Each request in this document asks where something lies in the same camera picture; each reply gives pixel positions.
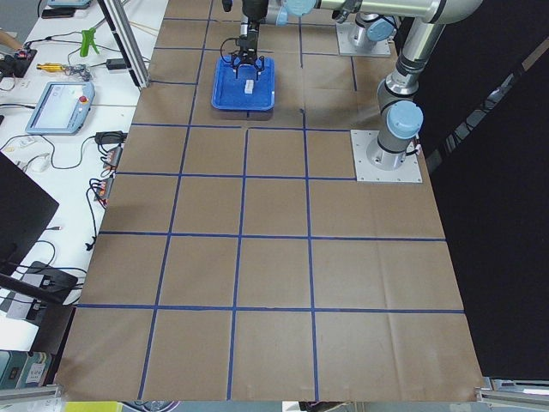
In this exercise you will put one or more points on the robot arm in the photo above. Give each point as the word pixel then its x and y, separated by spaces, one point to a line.
pixel 278 12
pixel 401 118

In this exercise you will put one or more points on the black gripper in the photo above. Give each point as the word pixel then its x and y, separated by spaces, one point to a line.
pixel 248 44

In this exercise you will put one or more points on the brown paper table cover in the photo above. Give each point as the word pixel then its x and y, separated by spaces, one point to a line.
pixel 240 258

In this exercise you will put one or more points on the black power adapter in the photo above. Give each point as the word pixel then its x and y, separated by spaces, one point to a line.
pixel 116 64

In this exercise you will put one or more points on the black monitor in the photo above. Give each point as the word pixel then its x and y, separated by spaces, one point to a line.
pixel 26 211

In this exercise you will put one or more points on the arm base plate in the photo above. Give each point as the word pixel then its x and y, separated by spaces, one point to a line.
pixel 368 41
pixel 374 165

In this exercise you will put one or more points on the green handled reacher grabber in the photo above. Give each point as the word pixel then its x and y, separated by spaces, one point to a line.
pixel 88 42

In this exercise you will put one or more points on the blue plastic tray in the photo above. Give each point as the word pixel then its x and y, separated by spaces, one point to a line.
pixel 228 92

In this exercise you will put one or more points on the aluminium frame post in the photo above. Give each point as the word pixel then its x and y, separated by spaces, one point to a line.
pixel 119 23

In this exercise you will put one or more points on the teach pendant tablet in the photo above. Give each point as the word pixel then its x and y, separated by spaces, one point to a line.
pixel 61 109

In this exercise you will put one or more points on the yellow brass tool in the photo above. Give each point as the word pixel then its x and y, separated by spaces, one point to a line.
pixel 51 68

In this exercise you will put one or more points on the person hand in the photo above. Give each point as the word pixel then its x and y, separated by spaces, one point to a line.
pixel 9 41

